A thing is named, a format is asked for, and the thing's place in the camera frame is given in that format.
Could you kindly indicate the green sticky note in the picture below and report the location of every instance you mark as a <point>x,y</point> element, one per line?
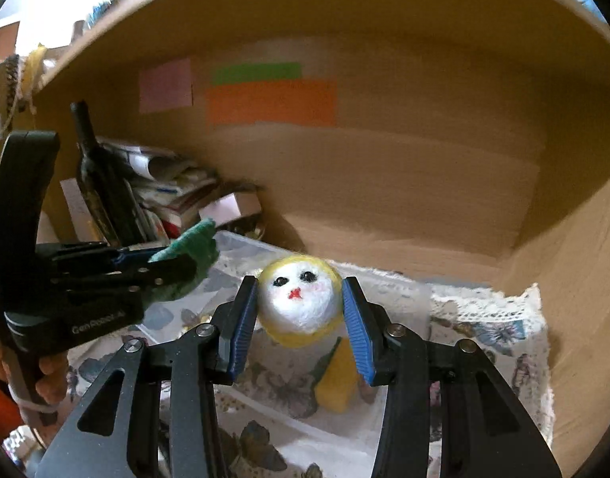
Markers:
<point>256,72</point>

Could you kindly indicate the yellow green sponge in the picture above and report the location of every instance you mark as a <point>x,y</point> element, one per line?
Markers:
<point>339,382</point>

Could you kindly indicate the small white pink box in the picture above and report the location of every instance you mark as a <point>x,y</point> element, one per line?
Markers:
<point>232,207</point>

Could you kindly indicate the pink sticky note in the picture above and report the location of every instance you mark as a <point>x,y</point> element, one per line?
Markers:
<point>166,87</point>

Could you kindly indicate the green fuzzy cloth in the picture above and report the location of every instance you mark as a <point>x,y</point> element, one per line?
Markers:
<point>198,243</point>

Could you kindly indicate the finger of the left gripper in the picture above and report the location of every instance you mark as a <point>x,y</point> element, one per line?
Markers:
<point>90,252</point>

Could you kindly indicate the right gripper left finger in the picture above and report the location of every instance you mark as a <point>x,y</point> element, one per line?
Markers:
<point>235,321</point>

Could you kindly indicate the butterfly lace tablecloth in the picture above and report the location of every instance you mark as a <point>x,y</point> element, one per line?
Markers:
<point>461,401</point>

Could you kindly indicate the wooden shelf board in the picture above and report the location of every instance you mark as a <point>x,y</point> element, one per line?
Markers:
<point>418,66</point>

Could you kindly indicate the orange sticky note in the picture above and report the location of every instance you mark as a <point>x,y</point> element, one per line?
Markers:
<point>299,102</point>

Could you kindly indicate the dark wine bottle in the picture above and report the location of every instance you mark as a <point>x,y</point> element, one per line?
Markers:
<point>103,186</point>

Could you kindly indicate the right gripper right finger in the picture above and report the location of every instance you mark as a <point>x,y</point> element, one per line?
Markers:
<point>365,324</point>

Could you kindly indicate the yellow white felt face ball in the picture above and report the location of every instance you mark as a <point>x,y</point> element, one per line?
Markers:
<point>299,300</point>

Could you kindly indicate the stack of papers and magazines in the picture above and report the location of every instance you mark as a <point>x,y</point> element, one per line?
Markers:
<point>167,192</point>

